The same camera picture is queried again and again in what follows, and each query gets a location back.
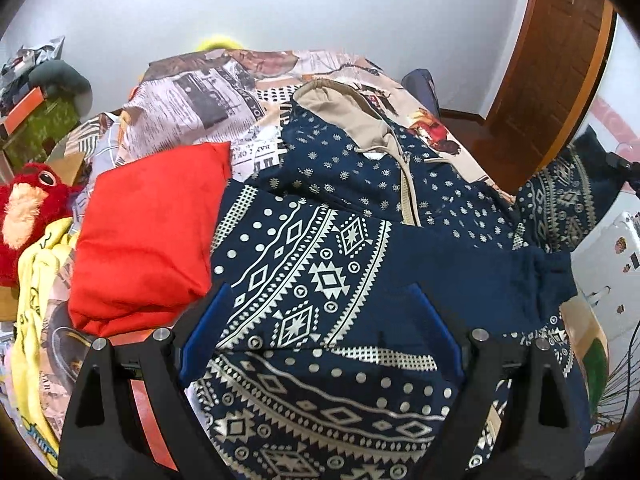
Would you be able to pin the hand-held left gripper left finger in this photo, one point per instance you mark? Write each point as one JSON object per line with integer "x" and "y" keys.
{"x": 205, "y": 332}

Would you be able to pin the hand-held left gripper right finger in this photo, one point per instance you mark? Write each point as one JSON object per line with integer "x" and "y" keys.
{"x": 436, "y": 331}

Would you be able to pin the navy patterned hoodie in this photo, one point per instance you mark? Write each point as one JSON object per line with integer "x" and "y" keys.
{"x": 350, "y": 240}

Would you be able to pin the red folded garment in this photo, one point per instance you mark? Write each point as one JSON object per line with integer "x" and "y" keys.
{"x": 145, "y": 240}

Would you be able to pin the yellow printed cloth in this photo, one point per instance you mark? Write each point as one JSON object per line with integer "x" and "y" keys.
{"x": 35, "y": 320}

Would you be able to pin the white appliance with stickers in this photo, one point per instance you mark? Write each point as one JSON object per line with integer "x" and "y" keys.
{"x": 612, "y": 270}

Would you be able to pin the red plush toy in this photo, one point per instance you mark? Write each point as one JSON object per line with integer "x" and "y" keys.
{"x": 30, "y": 205}

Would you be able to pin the newspaper print bedsheet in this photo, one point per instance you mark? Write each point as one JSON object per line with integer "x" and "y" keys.
{"x": 215, "y": 95}

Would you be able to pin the navy cushion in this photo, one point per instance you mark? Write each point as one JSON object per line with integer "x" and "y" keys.
{"x": 421, "y": 89}

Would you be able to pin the green and orange box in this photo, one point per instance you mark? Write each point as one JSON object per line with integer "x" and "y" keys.
{"x": 37, "y": 117}

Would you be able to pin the white panel with pink hearts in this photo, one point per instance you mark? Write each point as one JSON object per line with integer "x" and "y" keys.
{"x": 612, "y": 105}

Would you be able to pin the yellow plush toy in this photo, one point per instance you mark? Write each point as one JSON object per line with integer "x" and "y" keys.
{"x": 216, "y": 43}

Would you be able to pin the grey neck pillow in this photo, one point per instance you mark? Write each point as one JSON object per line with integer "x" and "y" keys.
{"x": 62, "y": 79}

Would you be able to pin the brown wooden door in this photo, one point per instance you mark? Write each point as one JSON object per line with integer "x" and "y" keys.
{"x": 550, "y": 60}

